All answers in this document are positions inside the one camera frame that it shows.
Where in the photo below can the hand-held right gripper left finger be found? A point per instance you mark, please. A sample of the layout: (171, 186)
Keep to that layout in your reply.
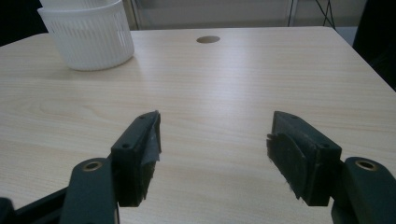
(134, 161)

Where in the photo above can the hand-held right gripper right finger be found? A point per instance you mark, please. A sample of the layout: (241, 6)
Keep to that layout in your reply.
(305, 161)

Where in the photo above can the white plastic basket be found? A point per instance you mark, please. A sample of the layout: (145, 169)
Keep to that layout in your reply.
(90, 40)

